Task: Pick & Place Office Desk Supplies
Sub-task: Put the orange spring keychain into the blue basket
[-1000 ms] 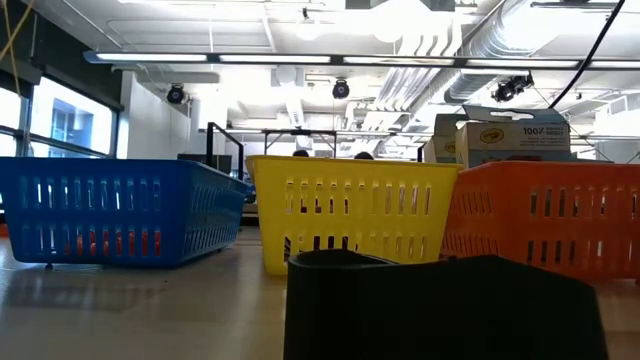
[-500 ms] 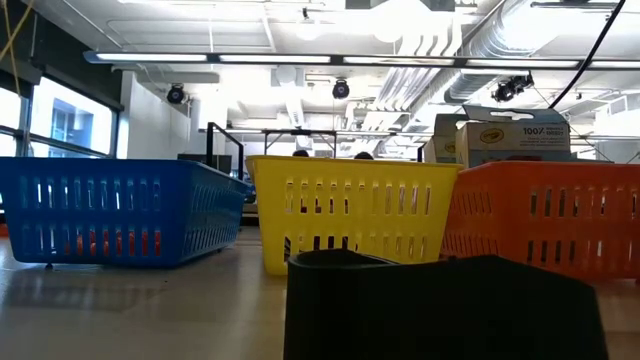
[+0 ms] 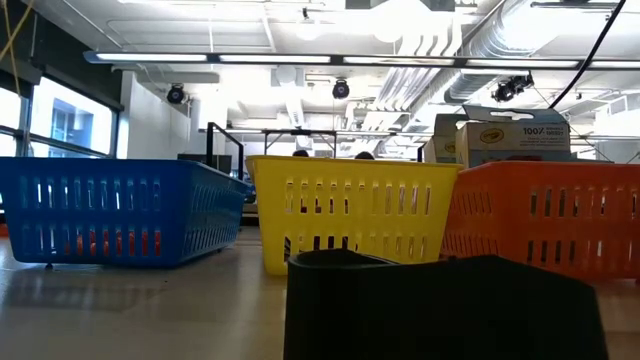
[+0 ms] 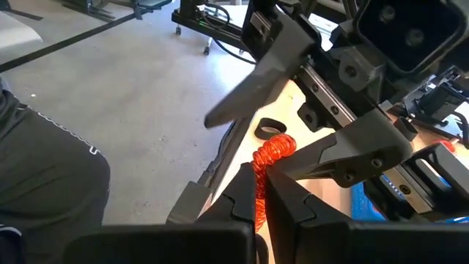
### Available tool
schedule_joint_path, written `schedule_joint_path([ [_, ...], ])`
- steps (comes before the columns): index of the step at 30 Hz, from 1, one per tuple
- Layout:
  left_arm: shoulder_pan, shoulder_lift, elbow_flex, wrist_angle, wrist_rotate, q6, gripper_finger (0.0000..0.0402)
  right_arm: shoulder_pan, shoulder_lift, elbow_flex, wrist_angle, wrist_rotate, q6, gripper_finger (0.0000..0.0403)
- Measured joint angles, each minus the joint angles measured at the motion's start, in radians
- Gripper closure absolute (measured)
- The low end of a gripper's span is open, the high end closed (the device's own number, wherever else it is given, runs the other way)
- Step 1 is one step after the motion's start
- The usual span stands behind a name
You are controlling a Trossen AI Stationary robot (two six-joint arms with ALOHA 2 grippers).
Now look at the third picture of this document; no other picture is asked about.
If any yellow green crayon box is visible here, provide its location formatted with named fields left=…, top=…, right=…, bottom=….
left=422, top=113, right=470, bottom=166
left=454, top=104, right=573, bottom=169

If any black rubber wristband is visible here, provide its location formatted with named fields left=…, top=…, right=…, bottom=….
left=282, top=248, right=611, bottom=360

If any large office window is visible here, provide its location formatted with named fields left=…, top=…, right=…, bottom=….
left=0, top=74, right=119, bottom=159

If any yellow plastic basket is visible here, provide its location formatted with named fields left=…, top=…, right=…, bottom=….
left=244, top=154, right=464, bottom=278

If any long ceiling light strip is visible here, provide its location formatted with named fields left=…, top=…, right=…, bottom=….
left=83, top=49, right=640, bottom=72

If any blue plastic basket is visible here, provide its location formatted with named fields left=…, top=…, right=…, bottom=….
left=0, top=156, right=250, bottom=270

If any black ceiling spotlight cluster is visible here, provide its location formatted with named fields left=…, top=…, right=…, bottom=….
left=490, top=72, right=536, bottom=104

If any orange plastic basket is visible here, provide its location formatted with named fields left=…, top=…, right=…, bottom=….
left=439, top=160, right=640, bottom=283

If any black metal background frame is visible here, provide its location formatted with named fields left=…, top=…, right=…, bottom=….
left=261, top=128, right=339, bottom=157

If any silver spiral ventilation duct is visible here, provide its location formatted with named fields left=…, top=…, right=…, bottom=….
left=442, top=0, right=537, bottom=104

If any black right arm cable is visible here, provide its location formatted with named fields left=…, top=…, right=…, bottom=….
left=547, top=0, right=629, bottom=111

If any yellow cable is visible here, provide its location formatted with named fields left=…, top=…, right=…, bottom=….
left=0, top=0, right=35, bottom=97

